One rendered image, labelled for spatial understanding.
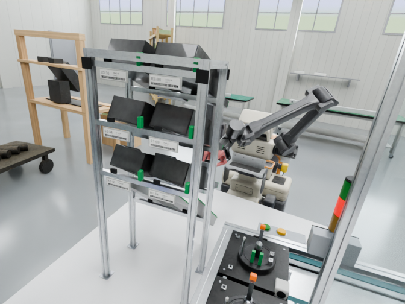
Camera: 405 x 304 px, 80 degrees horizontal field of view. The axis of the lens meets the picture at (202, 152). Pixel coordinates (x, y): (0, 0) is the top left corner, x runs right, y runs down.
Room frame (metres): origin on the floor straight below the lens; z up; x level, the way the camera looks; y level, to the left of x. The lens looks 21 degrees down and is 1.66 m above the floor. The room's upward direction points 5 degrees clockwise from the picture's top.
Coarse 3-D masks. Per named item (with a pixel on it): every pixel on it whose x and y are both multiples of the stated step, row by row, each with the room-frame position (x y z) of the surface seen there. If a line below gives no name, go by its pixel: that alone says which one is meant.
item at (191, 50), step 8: (160, 48) 0.69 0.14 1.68; (168, 48) 0.67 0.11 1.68; (176, 48) 0.66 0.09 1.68; (184, 48) 0.65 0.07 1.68; (192, 48) 0.64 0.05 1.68; (200, 48) 0.65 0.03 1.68; (176, 56) 0.65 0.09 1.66; (184, 56) 0.64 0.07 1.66; (192, 56) 0.63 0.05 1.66; (200, 56) 0.65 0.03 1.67; (208, 56) 0.69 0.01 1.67; (152, 64) 0.67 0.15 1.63; (216, 72) 0.74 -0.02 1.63; (184, 80) 0.68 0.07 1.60; (192, 80) 0.66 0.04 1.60; (216, 80) 0.74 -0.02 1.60; (184, 88) 0.76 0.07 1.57; (192, 88) 0.73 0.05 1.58; (216, 88) 0.75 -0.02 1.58; (208, 96) 0.76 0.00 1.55; (216, 96) 0.75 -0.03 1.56; (208, 104) 0.87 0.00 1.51; (224, 104) 0.81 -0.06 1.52
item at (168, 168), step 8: (160, 160) 0.68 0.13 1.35; (168, 160) 0.67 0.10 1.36; (176, 160) 0.66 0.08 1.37; (152, 168) 0.68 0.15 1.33; (160, 168) 0.67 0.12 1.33; (168, 168) 0.66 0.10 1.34; (176, 168) 0.65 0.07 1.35; (184, 168) 0.64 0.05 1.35; (160, 176) 0.66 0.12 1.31; (168, 176) 0.65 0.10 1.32; (176, 176) 0.64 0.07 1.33; (184, 176) 0.63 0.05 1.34; (200, 176) 0.70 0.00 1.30; (176, 184) 0.63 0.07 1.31; (184, 184) 0.62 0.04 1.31; (200, 184) 0.71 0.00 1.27; (216, 184) 0.83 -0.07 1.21
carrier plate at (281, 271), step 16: (240, 240) 0.80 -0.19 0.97; (256, 240) 0.81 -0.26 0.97; (224, 256) 0.71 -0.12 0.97; (288, 256) 0.74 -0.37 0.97; (224, 272) 0.63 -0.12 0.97; (240, 272) 0.64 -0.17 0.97; (272, 272) 0.65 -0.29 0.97; (288, 272) 0.66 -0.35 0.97; (256, 288) 0.59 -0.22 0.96; (272, 288) 0.59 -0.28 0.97
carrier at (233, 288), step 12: (216, 276) 0.61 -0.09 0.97; (216, 288) 0.57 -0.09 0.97; (228, 288) 0.57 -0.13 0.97; (240, 288) 0.58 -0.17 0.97; (216, 300) 0.53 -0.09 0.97; (228, 300) 0.51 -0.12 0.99; (240, 300) 0.52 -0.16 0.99; (252, 300) 0.51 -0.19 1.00; (264, 300) 0.54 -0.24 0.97; (276, 300) 0.54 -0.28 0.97
